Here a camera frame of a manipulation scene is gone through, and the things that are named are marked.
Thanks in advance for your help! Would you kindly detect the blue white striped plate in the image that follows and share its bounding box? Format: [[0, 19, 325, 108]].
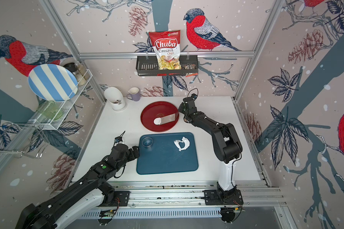
[[28, 64, 78, 102]]

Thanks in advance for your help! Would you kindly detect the red cassava chips bag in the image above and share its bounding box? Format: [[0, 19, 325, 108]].
[[149, 30, 181, 70]]

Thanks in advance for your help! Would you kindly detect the small round metal cutter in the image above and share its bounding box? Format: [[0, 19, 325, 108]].
[[141, 137, 153, 148]]

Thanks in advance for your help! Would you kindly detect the white wire wall shelf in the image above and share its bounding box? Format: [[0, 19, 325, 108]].
[[0, 69, 93, 159]]

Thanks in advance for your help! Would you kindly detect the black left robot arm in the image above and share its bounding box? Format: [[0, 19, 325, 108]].
[[15, 143, 140, 229]]

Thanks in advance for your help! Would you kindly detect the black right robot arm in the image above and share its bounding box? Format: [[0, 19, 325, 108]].
[[178, 94, 243, 193]]

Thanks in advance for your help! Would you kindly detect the white cutlery holder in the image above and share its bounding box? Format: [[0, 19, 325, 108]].
[[104, 87, 127, 112]]

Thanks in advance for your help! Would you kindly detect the dark lid spice jar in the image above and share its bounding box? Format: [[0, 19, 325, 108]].
[[63, 63, 79, 75]]

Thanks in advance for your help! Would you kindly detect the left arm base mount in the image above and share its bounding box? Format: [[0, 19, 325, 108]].
[[98, 183, 131, 207]]

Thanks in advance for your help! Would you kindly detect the purple mug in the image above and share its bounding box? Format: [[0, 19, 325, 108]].
[[126, 87, 140, 102]]

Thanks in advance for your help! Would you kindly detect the black wire wall basket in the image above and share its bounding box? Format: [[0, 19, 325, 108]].
[[136, 55, 198, 76]]

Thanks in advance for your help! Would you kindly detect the white dough piece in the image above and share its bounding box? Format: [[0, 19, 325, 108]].
[[174, 136, 190, 152]]

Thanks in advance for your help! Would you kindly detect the teal plastic tray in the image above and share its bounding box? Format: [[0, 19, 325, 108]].
[[136, 132, 199, 175]]

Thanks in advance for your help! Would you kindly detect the round red tray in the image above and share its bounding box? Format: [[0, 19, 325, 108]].
[[140, 101, 179, 132]]

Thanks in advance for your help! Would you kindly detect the green glass cup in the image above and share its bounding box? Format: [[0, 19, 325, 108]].
[[37, 101, 63, 120]]

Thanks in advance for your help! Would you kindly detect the metal spatula wooden handle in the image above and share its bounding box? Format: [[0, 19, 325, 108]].
[[158, 113, 179, 125]]

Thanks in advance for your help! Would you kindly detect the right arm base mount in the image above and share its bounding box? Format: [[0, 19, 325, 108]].
[[202, 184, 244, 206]]

